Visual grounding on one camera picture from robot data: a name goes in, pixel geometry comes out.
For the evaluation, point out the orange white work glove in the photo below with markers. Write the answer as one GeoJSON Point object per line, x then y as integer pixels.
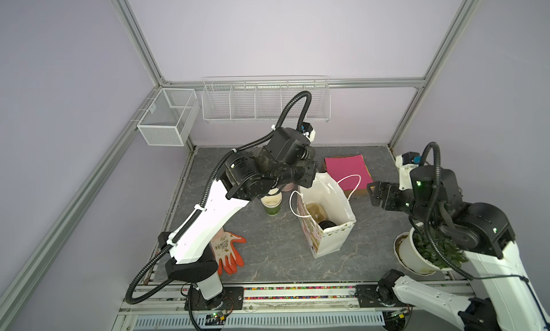
{"type": "Point", "coordinates": [227, 257]}

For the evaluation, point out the pink cup of stirrers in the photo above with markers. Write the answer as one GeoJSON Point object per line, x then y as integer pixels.
{"type": "Point", "coordinates": [289, 187]}

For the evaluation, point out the white plant pot saucer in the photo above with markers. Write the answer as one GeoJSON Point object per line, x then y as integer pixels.
{"type": "Point", "coordinates": [407, 255]}

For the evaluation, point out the long white wire shelf basket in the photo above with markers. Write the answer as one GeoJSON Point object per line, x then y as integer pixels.
{"type": "Point", "coordinates": [237, 99]}

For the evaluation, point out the small white mesh basket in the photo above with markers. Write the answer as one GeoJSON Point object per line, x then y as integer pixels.
{"type": "Point", "coordinates": [170, 117]}

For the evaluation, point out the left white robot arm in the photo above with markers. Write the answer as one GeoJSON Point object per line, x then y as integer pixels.
{"type": "Point", "coordinates": [245, 173]}

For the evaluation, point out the white cartoon paper gift bag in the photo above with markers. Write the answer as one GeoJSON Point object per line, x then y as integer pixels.
{"type": "Point", "coordinates": [326, 192]}

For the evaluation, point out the black paper coffee cup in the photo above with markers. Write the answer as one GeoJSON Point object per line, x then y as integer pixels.
{"type": "Point", "coordinates": [326, 224]}

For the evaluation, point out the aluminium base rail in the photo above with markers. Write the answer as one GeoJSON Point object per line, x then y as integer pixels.
{"type": "Point", "coordinates": [277, 306]}

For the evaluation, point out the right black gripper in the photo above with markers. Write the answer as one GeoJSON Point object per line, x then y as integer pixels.
{"type": "Point", "coordinates": [394, 192]}

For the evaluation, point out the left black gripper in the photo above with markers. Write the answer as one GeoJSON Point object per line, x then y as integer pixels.
{"type": "Point", "coordinates": [309, 170]}

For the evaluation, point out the potted green plant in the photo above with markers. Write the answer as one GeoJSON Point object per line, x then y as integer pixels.
{"type": "Point", "coordinates": [434, 251]}

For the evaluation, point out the brown pulp cup carrier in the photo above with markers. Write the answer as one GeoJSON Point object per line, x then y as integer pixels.
{"type": "Point", "coordinates": [317, 212]}

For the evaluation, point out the green paper coffee cup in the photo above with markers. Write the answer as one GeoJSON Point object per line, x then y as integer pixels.
{"type": "Point", "coordinates": [272, 202]}

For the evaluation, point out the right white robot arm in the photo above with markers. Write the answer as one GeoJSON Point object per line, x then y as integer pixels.
{"type": "Point", "coordinates": [475, 239]}

